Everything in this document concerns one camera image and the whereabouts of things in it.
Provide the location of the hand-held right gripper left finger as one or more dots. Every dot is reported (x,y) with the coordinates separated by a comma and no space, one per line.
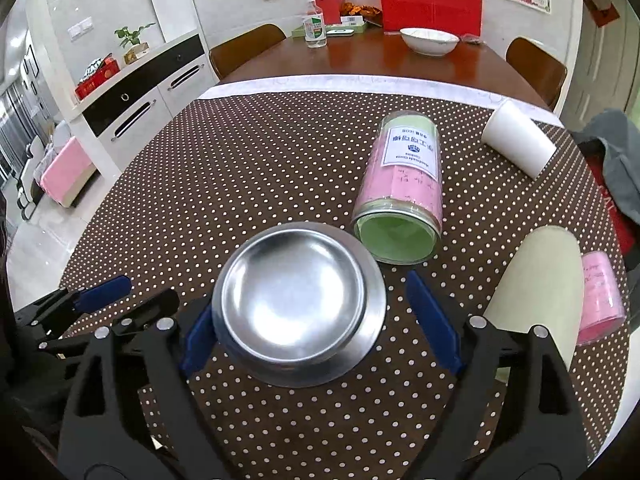
(196,336)

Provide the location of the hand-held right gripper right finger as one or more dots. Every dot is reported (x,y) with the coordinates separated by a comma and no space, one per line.
(434,317)

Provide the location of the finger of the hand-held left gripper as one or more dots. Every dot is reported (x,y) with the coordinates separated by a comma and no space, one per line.
(102,292)
(152,306)

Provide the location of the stainless steel cup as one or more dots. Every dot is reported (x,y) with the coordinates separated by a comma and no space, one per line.
(297,302)

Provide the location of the white paper cup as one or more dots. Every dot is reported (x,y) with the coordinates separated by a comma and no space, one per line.
(517,143)

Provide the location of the cream and pink cylinder jar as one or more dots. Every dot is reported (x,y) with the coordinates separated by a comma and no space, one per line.
(545,285)

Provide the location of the pink cloth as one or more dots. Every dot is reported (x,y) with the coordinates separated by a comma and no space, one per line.
(65,172)

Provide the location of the clear jar with pink paper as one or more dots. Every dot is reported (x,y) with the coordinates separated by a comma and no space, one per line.
(402,187)

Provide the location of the brown polka dot tablecloth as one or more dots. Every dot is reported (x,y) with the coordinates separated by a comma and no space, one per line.
(240,175)

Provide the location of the white and black sideboard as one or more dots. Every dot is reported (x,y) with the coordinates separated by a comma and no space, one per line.
(135,95)

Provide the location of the red gift box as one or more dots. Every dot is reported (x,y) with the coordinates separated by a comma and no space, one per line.
(97,80)

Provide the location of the grey jacket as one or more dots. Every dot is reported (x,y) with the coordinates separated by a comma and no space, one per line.
(615,160)

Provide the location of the green potted plant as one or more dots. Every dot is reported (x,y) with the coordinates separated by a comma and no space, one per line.
(132,37)

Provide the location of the brown wooden chair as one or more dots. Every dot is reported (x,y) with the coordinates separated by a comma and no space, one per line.
(245,50)
(537,69)

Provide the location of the white ceramic bowl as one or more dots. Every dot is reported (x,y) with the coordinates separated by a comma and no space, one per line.
(429,41)

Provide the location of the light green flat box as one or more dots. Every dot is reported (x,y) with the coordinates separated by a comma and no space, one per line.
(300,33)

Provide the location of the plate of orange snacks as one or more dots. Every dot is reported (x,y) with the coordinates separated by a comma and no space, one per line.
(361,10)

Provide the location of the clear spray bottle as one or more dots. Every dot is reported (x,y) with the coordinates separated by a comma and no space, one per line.
(313,22)

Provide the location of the red envelope box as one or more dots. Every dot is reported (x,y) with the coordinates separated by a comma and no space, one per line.
(330,2)

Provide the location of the red door poster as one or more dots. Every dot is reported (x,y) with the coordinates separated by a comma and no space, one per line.
(602,7)

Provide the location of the white light switch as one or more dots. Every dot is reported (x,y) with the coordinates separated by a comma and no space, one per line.
(82,28)

